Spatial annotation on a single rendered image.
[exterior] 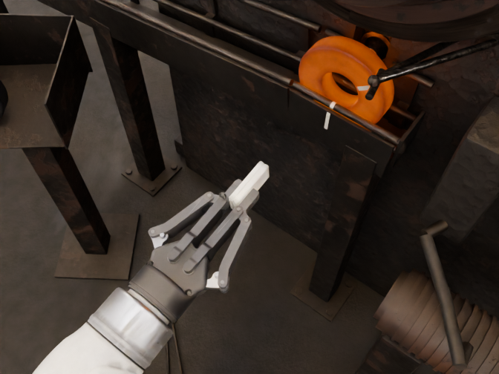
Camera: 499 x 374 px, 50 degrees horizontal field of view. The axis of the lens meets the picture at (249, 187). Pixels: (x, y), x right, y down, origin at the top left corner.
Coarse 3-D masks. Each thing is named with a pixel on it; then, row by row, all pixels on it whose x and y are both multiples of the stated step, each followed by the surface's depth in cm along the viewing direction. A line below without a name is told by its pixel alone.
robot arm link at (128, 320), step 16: (112, 304) 62; (128, 304) 61; (144, 304) 62; (96, 320) 61; (112, 320) 60; (128, 320) 60; (144, 320) 61; (160, 320) 62; (112, 336) 59; (128, 336) 60; (144, 336) 61; (160, 336) 62; (128, 352) 60; (144, 352) 61; (144, 368) 62
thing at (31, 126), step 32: (0, 32) 98; (32, 32) 98; (64, 32) 97; (0, 64) 105; (32, 64) 104; (64, 64) 90; (32, 96) 100; (64, 96) 91; (0, 128) 96; (32, 128) 96; (64, 128) 92; (32, 160) 110; (64, 160) 114; (64, 192) 120; (96, 224) 137; (128, 224) 153; (64, 256) 148; (96, 256) 148; (128, 256) 148
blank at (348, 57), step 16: (320, 48) 79; (336, 48) 77; (352, 48) 77; (368, 48) 77; (304, 64) 84; (320, 64) 81; (336, 64) 79; (352, 64) 77; (368, 64) 76; (384, 64) 78; (304, 80) 86; (320, 80) 84; (352, 80) 80; (336, 96) 86; (352, 96) 86; (384, 96) 78; (368, 112) 82; (384, 112) 81
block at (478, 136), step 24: (480, 120) 72; (480, 144) 70; (456, 168) 75; (480, 168) 72; (432, 192) 84; (456, 192) 79; (480, 192) 76; (432, 216) 86; (456, 216) 83; (480, 216) 80; (456, 240) 87
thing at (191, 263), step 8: (240, 208) 70; (232, 216) 69; (240, 216) 70; (224, 224) 69; (232, 224) 69; (216, 232) 68; (224, 232) 68; (232, 232) 71; (208, 240) 68; (216, 240) 68; (224, 240) 70; (200, 248) 67; (208, 248) 67; (216, 248) 69; (192, 256) 66; (200, 256) 66; (208, 256) 68; (184, 264) 66; (192, 264) 66
